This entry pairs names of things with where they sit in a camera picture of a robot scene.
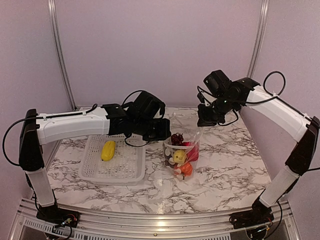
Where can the white plastic perforated basket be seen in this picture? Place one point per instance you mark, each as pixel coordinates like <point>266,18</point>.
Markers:
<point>125,168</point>

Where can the dark red grape bunch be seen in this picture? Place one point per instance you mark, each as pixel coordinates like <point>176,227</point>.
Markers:
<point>177,139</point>

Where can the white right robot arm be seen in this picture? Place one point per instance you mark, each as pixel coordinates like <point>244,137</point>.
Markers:
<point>302,131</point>

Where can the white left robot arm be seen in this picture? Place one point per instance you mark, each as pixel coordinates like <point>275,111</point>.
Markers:
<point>146,120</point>

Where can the clear zip top bag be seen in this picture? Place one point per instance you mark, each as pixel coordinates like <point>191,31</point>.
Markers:
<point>186,125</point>

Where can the aluminium frame post right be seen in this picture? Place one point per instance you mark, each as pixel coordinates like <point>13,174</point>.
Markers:
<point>259,38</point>

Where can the red bell pepper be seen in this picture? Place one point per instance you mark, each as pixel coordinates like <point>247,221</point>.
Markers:
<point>193,154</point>

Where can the aluminium frame post left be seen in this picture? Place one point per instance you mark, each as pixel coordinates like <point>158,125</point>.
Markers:
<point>59,52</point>

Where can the aluminium front table rail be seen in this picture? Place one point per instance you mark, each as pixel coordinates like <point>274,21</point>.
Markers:
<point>108,225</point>

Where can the orange mini pumpkin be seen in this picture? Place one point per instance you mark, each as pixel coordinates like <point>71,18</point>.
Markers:
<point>186,169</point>

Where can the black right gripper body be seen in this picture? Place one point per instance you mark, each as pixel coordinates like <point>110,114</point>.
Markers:
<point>216,113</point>

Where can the aluminium frame post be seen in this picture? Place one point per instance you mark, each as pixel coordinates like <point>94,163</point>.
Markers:
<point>259,38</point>
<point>59,52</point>

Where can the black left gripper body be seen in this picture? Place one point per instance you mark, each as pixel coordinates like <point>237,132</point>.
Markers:
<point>150,132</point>

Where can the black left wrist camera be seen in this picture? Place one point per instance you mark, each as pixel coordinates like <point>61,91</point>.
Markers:
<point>146,106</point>

